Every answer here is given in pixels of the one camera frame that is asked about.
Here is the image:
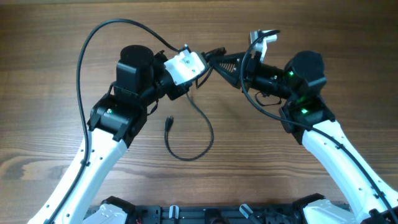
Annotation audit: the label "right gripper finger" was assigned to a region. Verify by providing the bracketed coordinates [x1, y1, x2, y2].
[210, 52, 245, 89]
[203, 47, 226, 60]

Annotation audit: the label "thin black USB cable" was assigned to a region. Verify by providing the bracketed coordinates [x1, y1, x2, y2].
[164, 92, 215, 162]

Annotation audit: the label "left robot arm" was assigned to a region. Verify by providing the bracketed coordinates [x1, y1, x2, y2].
[30, 45, 207, 223]

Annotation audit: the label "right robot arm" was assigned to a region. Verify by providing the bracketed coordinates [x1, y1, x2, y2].
[204, 48, 397, 223]

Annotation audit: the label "left camera black cable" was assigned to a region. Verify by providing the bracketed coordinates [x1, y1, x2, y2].
[43, 18, 184, 224]

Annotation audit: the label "camera black cable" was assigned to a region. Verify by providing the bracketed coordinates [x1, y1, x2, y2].
[43, 18, 184, 224]
[239, 29, 398, 218]

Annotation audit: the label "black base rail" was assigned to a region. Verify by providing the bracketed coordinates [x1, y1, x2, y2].
[82, 194, 352, 224]

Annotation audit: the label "right camera black cable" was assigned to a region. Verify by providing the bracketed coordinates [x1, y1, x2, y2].
[239, 29, 398, 218]

